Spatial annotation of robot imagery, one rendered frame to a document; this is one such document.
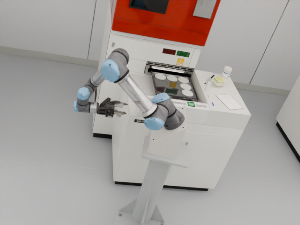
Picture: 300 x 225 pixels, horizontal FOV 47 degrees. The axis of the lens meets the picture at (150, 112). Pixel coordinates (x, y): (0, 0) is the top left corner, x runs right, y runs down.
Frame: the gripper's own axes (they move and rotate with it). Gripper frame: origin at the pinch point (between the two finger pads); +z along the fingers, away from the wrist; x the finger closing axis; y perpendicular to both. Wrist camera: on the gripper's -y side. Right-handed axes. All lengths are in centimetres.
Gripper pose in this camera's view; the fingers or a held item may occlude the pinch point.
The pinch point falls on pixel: (125, 108)
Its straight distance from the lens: 243.8
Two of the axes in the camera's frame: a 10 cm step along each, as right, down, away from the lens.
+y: 1.3, 5.8, -8.0
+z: 9.7, 0.7, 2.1
